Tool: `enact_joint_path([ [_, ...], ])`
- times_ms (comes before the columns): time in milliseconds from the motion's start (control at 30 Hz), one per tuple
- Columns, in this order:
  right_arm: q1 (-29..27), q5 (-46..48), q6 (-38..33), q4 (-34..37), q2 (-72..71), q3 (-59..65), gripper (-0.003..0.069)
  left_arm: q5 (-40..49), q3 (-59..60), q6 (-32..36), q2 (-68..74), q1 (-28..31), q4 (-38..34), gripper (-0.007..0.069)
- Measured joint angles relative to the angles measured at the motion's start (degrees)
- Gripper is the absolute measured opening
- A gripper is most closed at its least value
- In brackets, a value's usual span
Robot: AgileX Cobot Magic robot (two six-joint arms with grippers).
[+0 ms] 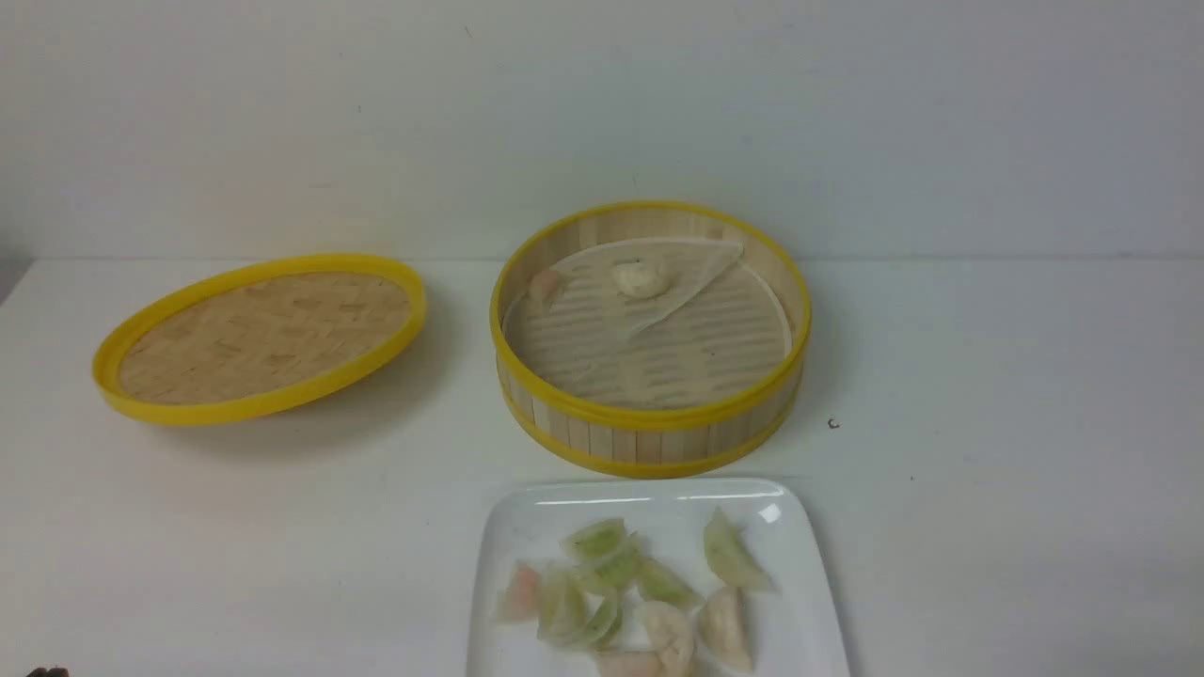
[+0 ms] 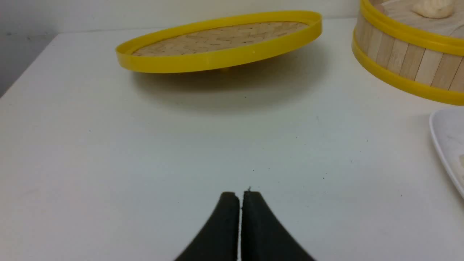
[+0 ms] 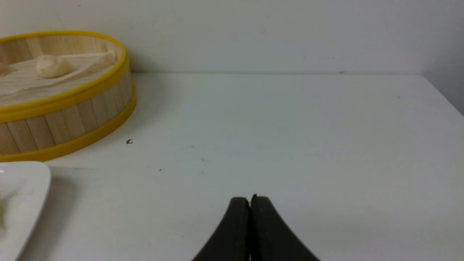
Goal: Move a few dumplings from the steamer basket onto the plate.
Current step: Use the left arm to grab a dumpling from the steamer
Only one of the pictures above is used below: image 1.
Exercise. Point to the green dumpling lower left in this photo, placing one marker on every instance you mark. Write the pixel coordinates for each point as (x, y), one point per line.
(599, 631)

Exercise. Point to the yellow-rimmed bamboo steamer basket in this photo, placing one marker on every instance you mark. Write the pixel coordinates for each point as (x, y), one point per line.
(650, 444)

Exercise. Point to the pink dumpling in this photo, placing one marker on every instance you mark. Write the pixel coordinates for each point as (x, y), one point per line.
(628, 664)
(545, 287)
(519, 600)

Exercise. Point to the green dumpling top middle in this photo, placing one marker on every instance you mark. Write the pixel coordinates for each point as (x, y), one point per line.
(598, 540)

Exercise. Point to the green dumpling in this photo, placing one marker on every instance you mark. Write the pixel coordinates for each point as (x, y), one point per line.
(562, 607)
(658, 582)
(598, 540)
(599, 631)
(729, 559)
(612, 574)

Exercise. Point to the white square plate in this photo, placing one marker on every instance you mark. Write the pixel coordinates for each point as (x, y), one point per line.
(794, 628)

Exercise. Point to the white steamer liner paper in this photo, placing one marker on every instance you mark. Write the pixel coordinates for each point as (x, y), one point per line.
(718, 330)

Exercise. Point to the green dumpling centre right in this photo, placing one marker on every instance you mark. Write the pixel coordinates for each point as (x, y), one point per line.
(658, 582)

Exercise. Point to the pink dumpling bottom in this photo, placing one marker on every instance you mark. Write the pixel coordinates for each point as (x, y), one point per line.
(628, 664)

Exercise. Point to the yellow-rimmed bamboo steamer lid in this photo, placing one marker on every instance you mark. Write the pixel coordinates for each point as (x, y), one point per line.
(261, 339)

